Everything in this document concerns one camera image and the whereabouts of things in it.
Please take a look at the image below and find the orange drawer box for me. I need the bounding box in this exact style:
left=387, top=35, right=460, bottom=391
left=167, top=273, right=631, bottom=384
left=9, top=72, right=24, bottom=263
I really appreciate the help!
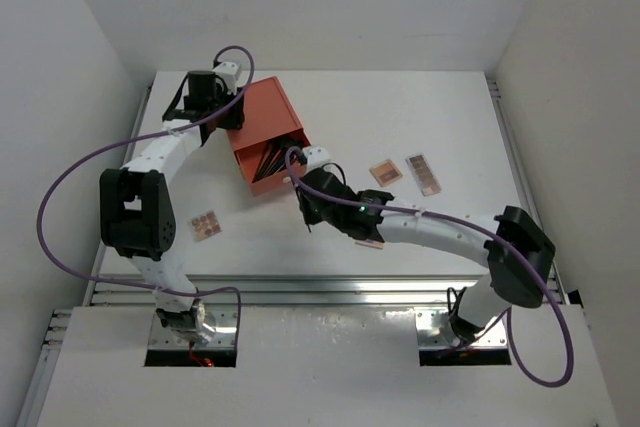
left=227, top=76, right=311, bottom=196

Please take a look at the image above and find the black fan brush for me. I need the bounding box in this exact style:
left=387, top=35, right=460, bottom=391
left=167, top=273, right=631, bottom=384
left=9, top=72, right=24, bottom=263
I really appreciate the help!
left=252, top=139, right=296, bottom=183

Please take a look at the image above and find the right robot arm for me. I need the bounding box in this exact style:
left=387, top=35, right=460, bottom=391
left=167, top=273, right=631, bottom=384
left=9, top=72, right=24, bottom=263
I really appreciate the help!
left=295, top=168, right=555, bottom=344

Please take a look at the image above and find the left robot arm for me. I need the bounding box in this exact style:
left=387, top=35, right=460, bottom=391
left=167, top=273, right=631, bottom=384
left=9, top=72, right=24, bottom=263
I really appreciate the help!
left=99, top=61, right=244, bottom=345

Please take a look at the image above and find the colourful eyeshadow palette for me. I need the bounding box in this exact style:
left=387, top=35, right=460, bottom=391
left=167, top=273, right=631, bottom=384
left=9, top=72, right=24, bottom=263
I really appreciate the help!
left=355, top=240, right=384, bottom=250

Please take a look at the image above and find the orange eyeshadow palette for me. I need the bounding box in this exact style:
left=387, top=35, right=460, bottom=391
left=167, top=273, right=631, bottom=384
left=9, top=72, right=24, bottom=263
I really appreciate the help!
left=369, top=159, right=403, bottom=187

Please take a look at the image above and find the long brown eyeshadow palette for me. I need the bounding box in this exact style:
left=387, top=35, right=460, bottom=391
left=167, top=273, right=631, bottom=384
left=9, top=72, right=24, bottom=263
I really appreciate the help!
left=406, top=154, right=442, bottom=197

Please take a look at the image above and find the round-pan brown eyeshadow palette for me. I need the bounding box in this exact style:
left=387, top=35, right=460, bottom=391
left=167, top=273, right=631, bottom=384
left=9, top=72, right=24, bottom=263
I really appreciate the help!
left=189, top=210, right=221, bottom=242

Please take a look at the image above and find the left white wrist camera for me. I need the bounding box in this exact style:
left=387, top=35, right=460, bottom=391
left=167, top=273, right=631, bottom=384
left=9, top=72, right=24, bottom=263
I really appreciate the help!
left=212, top=61, right=242, bottom=95

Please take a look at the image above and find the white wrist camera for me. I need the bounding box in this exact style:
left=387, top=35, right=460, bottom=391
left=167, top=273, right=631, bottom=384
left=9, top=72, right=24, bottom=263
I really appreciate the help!
left=302, top=146, right=332, bottom=174
left=212, top=61, right=242, bottom=95

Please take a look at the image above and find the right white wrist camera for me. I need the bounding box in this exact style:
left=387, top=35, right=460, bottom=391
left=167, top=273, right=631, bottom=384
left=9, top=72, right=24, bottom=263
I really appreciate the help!
left=302, top=146, right=332, bottom=174

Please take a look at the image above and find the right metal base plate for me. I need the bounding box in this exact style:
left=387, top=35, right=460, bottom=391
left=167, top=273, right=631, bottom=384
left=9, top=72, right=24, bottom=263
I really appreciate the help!
left=415, top=308, right=508, bottom=352

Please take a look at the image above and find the metal base plate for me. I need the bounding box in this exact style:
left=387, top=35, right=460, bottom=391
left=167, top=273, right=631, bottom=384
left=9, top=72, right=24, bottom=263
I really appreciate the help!
left=147, top=307, right=237, bottom=351
left=415, top=308, right=508, bottom=352

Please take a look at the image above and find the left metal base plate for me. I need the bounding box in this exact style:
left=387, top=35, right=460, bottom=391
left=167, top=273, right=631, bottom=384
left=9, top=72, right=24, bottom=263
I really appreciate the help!
left=147, top=307, right=237, bottom=351

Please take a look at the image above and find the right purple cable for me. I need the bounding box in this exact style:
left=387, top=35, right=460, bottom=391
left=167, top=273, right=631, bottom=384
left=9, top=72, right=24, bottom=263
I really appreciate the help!
left=284, top=147, right=575, bottom=388

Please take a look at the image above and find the aluminium rail frame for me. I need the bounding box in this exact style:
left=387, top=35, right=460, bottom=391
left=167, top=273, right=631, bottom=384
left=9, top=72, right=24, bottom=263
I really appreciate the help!
left=38, top=71, right=571, bottom=426

